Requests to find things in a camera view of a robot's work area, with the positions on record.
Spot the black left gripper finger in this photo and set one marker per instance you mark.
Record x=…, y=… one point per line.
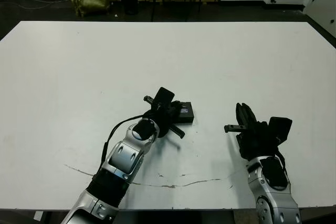
x=175, y=106
x=176, y=116

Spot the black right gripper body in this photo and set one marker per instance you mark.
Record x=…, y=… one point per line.
x=258, y=142

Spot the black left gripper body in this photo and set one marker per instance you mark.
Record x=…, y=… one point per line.
x=164, y=121

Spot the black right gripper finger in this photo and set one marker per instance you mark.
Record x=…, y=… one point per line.
x=250, y=117
x=241, y=117

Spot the black box lid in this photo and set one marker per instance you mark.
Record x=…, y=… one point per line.
x=189, y=115

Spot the black trash bin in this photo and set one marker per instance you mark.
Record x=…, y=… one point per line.
x=130, y=1

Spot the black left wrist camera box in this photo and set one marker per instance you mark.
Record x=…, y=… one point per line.
x=165, y=96

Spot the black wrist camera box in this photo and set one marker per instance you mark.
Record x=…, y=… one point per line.
x=280, y=129
x=165, y=96

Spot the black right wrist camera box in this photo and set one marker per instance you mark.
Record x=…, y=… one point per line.
x=280, y=129

